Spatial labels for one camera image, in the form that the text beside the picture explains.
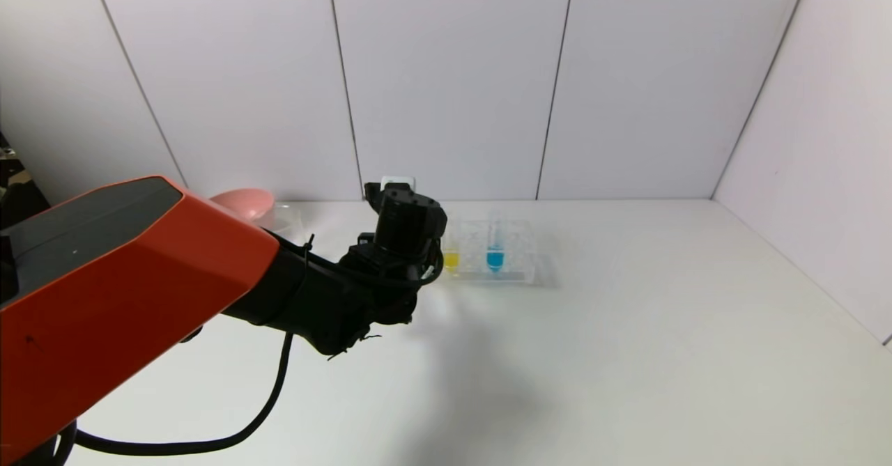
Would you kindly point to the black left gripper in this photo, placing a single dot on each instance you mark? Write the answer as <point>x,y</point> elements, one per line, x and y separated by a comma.
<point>368,244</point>

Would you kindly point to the test tube with blue pigment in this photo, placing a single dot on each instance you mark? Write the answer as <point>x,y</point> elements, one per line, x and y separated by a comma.
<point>495,257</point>

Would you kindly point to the orange and black left arm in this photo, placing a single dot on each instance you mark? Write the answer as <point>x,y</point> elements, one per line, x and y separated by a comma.
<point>104,299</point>

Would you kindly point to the test tube with yellow pigment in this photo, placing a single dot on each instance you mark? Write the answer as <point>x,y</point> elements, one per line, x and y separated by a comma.
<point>451,260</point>

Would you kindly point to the clear plastic test tube rack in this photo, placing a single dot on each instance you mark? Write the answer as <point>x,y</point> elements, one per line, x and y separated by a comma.
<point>516,257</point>

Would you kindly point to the clear glass beaker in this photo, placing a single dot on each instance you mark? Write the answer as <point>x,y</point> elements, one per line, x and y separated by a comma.
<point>287,219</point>

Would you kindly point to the pink bowl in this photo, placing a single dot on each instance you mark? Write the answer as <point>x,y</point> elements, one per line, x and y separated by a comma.
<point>244,201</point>

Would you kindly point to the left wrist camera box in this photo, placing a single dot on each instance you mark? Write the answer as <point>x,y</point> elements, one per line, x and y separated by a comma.
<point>397,183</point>

